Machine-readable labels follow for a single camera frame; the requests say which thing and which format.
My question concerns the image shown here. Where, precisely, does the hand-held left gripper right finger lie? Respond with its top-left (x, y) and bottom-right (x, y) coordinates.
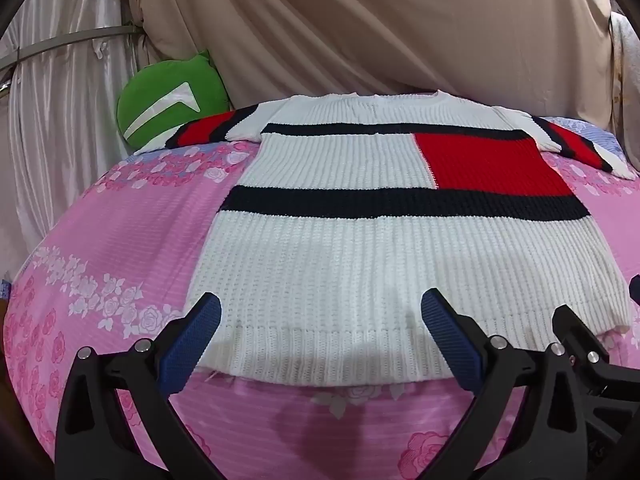
top-left (420, 287), bottom-right (589, 480)

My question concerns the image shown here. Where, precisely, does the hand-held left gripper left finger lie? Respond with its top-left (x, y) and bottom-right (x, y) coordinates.
top-left (54, 291), bottom-right (223, 480)

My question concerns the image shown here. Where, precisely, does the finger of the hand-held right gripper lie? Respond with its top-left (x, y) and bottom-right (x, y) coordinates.
top-left (551, 304), bottom-right (640, 403)

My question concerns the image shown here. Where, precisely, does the white red black knit sweater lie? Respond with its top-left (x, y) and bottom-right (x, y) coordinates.
top-left (165, 89), bottom-right (640, 389)

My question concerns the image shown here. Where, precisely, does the pink floral bed sheet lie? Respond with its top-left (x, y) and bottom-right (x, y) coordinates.
top-left (2, 115), bottom-right (640, 480)

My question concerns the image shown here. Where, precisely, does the green cushion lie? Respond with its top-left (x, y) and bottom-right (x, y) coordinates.
top-left (116, 50), bottom-right (231, 154)

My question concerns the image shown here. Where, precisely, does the white satin curtain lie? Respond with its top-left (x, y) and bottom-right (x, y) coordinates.
top-left (0, 0), bottom-right (147, 281)

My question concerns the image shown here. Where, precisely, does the pale floral curtain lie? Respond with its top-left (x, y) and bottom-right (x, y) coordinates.
top-left (607, 0), bottom-right (640, 126)

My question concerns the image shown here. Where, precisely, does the beige backdrop cloth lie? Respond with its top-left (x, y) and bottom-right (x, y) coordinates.
top-left (135, 0), bottom-right (614, 122)

